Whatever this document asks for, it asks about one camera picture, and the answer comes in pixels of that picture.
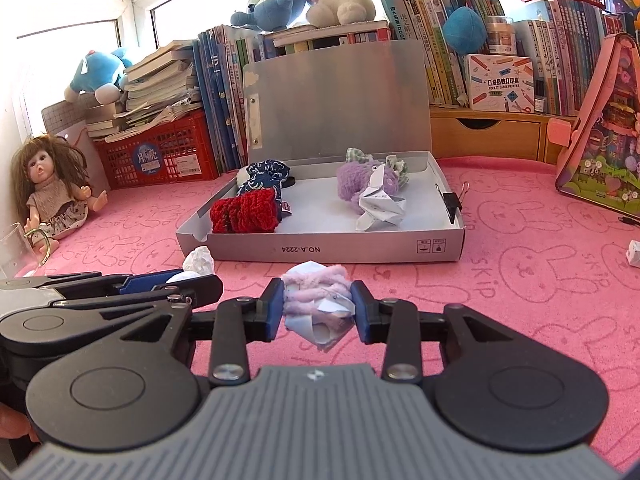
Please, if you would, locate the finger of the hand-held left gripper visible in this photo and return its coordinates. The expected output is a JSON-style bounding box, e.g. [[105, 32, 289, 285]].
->
[[0, 269, 187, 295], [51, 275, 224, 319]]

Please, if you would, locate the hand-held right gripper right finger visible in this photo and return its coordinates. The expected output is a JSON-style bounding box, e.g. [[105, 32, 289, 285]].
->
[[349, 280, 522, 386]]

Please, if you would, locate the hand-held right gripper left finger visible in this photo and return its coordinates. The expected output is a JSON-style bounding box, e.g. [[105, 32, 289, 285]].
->
[[114, 277, 287, 386]]

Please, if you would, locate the pink yarn paper bundle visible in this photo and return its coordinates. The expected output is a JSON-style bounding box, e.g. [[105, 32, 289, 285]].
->
[[282, 260, 357, 353]]

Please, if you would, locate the lilac fuzzy scrunchie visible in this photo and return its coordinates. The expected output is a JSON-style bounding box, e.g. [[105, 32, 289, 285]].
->
[[281, 265, 357, 318]]

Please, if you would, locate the grey file box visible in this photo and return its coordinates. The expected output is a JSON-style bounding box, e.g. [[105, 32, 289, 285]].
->
[[175, 39, 467, 265]]

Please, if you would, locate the red knitted yarn piece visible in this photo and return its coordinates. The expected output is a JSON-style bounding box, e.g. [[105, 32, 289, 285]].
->
[[210, 189, 282, 234]]

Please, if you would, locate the grey paper origami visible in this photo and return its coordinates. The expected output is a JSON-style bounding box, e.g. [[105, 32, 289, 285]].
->
[[356, 170, 408, 233]]

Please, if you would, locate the purple monster plush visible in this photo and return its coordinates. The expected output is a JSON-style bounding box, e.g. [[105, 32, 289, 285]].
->
[[336, 156, 401, 206]]

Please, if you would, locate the blue patterned cloth pouch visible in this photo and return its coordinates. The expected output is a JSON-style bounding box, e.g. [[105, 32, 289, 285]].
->
[[236, 159, 293, 200]]

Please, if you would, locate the green checked cloth dress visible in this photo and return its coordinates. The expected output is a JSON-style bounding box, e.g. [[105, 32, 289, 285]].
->
[[345, 147, 411, 186]]

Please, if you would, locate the person's left hand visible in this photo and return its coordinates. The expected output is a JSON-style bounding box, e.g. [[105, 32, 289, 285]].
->
[[0, 405, 42, 444]]

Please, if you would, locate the clear plastic container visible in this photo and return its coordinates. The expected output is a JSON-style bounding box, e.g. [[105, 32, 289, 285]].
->
[[0, 222, 43, 281]]

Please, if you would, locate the large red plastic basket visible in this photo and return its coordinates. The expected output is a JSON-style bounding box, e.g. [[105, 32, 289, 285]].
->
[[92, 109, 221, 191]]

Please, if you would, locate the brown-haired baby doll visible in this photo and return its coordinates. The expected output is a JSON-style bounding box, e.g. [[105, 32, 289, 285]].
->
[[11, 134, 108, 253]]

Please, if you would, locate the black binder clip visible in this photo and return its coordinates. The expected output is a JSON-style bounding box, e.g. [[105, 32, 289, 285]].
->
[[437, 181, 472, 226]]

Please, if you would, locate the pink bunny print mat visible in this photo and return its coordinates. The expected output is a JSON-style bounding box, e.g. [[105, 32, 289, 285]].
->
[[0, 155, 640, 461]]

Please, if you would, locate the grid pattern board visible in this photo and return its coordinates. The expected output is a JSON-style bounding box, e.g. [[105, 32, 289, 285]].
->
[[41, 99, 113, 191]]

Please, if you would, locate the stack of lying books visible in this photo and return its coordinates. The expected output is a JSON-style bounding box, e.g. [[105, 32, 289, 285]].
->
[[85, 42, 203, 143]]

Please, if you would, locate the row of upright books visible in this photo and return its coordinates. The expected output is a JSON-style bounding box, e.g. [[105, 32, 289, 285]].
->
[[192, 0, 621, 181]]

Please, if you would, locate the blue cat plush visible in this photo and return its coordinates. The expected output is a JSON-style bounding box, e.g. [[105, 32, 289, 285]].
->
[[64, 47, 133, 106]]

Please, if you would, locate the wooden drawer unit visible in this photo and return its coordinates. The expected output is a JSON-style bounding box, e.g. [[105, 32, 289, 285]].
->
[[429, 105, 578, 166]]

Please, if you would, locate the white label printer box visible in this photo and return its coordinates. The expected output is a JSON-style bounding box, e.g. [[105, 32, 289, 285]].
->
[[462, 52, 536, 113]]

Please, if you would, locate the pink triangular toy house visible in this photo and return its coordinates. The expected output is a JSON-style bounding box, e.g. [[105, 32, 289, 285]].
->
[[547, 31, 640, 221]]

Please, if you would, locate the blue elephant plush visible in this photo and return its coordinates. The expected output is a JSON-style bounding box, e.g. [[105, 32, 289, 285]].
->
[[230, 0, 303, 33]]

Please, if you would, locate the blue round plush ball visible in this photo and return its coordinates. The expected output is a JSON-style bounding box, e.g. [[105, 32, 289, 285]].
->
[[442, 6, 487, 56]]

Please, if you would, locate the round patterned container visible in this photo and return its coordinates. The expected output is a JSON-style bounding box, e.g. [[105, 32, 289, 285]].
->
[[486, 15, 516, 56]]

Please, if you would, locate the gold metal ring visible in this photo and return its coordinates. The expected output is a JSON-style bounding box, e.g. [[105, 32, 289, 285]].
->
[[24, 227, 53, 267]]

